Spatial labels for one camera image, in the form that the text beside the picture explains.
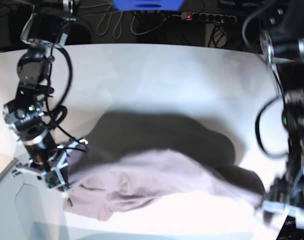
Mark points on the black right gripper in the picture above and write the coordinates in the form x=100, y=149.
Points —
x=24, y=119

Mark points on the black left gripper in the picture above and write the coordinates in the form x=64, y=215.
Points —
x=288, y=191

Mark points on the mauve grey t-shirt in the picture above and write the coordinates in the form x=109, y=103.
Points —
x=135, y=159

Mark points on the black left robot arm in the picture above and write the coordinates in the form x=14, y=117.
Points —
x=282, y=45

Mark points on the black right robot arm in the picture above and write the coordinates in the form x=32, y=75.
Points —
x=46, y=29

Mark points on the grey table side panel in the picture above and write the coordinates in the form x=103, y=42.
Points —
x=17, y=220

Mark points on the blue plastic box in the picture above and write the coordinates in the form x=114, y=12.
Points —
x=148, y=5

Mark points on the black power strip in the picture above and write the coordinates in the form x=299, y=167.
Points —
x=208, y=18

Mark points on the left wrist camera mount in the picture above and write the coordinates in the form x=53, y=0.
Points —
x=284, y=210

